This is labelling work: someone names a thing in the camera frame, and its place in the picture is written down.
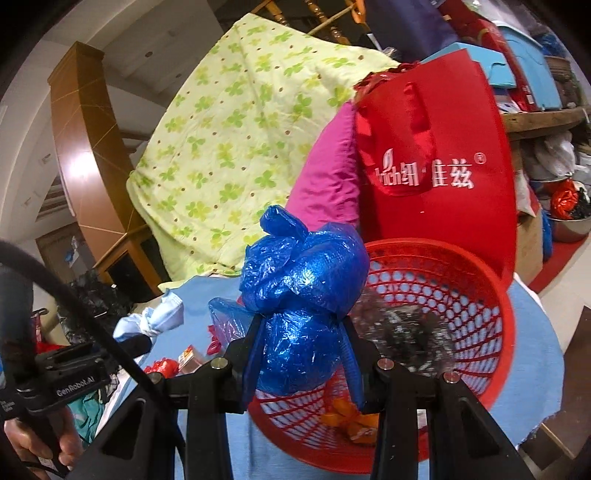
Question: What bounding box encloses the orange wrapper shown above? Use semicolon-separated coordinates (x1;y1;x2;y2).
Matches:
321;399;379;446

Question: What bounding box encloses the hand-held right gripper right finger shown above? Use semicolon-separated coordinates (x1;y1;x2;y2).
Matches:
339;318;536;480

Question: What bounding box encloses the black cable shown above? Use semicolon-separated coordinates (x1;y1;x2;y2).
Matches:
0;240;185;457

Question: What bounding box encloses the red gift box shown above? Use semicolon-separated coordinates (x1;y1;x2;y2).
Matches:
438;0;536;112

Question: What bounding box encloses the wooden cabinet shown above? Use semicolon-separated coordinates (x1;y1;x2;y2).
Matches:
92;231;162;296

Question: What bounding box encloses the brown wooden furniture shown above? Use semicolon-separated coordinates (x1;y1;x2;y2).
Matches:
517;305;591;462

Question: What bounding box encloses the red tote bag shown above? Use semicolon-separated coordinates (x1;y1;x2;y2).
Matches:
353;48;518;287

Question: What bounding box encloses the wooden stair railing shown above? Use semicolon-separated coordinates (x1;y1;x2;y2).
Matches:
240;0;365;47

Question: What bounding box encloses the white plastic bag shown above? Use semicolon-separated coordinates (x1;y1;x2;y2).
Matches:
540;131;578;178

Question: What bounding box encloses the black plastic bag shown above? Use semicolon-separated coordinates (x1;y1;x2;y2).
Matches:
351;288;455;374

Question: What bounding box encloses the light blue bag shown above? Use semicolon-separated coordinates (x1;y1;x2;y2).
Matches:
113;295;185;344

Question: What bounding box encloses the pink pillow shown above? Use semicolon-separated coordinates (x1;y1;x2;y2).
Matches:
286;102;365;232

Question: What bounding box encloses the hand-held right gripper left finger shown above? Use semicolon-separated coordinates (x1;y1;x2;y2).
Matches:
69;318;266;480

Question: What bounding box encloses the green clover quilt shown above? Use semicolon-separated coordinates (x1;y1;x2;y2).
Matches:
127;13;402;282

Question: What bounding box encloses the red plastic bag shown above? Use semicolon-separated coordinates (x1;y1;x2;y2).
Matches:
143;359;181;377

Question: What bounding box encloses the cardboard box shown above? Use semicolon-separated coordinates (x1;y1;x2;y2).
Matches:
512;208;546;282

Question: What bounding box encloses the red floor mat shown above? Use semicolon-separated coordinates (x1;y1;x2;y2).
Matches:
529;235;587;294

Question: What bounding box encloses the teal jacket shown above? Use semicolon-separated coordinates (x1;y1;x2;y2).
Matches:
69;392;107;444

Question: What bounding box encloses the blue blanket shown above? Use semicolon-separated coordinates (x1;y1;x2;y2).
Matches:
111;274;566;480

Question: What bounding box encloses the wooden column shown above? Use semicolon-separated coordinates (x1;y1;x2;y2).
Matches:
48;41;162;296

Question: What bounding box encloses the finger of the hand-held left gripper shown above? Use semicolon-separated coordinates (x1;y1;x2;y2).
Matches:
117;335;153;358

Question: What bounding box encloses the red plastic mesh basket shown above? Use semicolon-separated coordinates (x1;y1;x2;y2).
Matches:
247;237;515;474

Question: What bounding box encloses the wooden shelf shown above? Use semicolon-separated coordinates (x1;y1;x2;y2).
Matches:
501;106;591;139

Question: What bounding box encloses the orange plastic bag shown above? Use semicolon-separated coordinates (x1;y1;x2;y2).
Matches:
549;180;580;220

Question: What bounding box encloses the navy bag with orange handle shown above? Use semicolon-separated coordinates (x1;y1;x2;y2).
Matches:
355;0;462;51

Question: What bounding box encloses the steel bowl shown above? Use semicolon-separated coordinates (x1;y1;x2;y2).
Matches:
547;217;591;243

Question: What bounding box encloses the light blue plastic case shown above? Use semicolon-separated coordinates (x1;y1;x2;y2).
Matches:
494;21;561;112

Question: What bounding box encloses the black padded tube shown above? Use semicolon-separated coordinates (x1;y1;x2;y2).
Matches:
0;268;34;347

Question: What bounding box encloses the light blue flat box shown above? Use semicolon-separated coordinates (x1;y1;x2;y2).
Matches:
425;41;518;88

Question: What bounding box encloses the person's left hand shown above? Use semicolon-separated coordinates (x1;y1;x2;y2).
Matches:
4;406;84;472

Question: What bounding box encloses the blue plastic bag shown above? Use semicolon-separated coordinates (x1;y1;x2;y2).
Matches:
208;205;370;398

